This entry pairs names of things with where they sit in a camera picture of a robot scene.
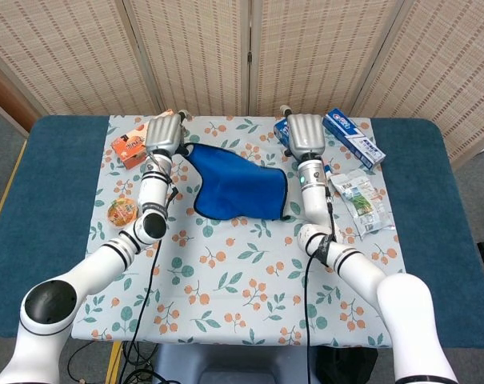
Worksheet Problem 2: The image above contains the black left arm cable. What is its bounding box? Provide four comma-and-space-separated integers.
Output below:
117, 154, 178, 384

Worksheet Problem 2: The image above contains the blue toothpaste box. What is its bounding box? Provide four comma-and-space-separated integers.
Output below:
322, 107, 387, 168

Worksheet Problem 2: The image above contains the brown wooden panel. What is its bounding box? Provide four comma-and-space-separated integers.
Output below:
0, 55, 41, 137

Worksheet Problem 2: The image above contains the floral tablecloth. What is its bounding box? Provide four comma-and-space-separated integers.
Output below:
67, 114, 406, 347

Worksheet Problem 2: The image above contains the blue chocolate cookie box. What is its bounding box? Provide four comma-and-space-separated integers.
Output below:
274, 118, 334, 177

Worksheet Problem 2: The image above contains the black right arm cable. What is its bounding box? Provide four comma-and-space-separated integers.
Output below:
303, 186, 341, 384

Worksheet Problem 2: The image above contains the teal table cover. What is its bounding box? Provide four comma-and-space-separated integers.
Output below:
0, 114, 484, 353

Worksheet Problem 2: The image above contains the orange fruit jelly cup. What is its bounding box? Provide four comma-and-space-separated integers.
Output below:
106, 196, 140, 228

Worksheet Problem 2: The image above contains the orange cracker box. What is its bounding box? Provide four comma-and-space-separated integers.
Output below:
111, 108, 174, 170

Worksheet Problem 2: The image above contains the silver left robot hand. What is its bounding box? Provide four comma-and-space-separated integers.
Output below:
144, 110, 193, 155

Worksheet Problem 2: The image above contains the silver snack bag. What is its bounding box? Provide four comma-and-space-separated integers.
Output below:
330, 168, 394, 240

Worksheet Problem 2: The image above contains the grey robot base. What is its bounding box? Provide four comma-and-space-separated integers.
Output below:
151, 343, 318, 384

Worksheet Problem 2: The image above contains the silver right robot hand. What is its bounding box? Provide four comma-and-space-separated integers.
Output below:
278, 104, 327, 159

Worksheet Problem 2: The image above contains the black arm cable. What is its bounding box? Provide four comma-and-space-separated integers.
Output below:
303, 186, 341, 384
117, 154, 178, 384

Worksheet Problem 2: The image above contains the bamboo folding screen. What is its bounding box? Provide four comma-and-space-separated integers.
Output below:
0, 0, 484, 169

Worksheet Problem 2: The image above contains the blue and grey towel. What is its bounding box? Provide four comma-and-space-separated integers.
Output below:
176, 142, 291, 222

